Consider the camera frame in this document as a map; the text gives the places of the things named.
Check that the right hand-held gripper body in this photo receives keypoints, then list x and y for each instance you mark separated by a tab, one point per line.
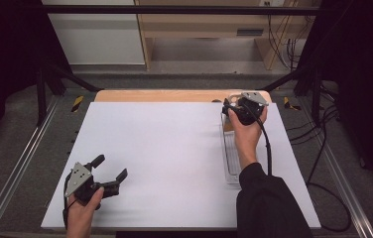
249	110

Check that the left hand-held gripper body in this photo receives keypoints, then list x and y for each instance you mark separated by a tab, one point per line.
79	178

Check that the clear plastic box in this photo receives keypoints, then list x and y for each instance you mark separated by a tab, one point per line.
230	155

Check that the person's right hand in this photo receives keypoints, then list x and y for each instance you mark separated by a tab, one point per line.
247	142

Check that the person's left hand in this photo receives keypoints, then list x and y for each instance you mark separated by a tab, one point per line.
82	214

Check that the white table mat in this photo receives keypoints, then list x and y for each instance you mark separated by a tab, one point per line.
161	148

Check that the wooden table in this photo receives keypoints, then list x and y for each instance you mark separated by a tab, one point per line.
161	95

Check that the grey label plate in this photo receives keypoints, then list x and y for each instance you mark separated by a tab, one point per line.
249	32

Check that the light wooden desk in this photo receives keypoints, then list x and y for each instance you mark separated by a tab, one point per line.
204	23

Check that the white cabinet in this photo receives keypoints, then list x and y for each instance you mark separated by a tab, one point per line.
98	43

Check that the black curtain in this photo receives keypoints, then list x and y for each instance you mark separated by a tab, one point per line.
366	82
6	66

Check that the aluminium rail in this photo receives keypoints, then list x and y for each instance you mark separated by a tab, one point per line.
343	185
16	168

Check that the black frame strut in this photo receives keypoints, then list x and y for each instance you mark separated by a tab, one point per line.
41	99
315	95

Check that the black horizontal frame bar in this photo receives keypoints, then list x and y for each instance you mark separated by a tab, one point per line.
174	9

